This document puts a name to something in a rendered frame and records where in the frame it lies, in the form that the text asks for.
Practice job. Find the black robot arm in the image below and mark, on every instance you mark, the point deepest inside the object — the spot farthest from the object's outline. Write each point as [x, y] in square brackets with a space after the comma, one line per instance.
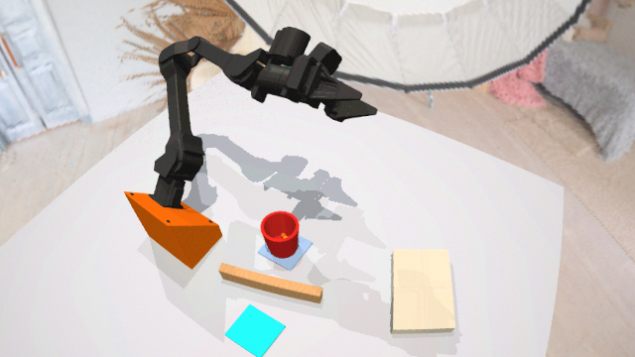
[183, 152]

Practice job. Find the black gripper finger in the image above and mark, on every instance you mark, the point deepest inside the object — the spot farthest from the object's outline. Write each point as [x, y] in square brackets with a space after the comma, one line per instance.
[354, 109]
[323, 87]

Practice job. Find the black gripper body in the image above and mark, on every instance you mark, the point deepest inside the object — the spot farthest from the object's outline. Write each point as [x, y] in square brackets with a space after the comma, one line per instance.
[293, 83]

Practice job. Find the red cup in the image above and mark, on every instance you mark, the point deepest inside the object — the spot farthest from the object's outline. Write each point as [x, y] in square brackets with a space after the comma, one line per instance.
[273, 225]

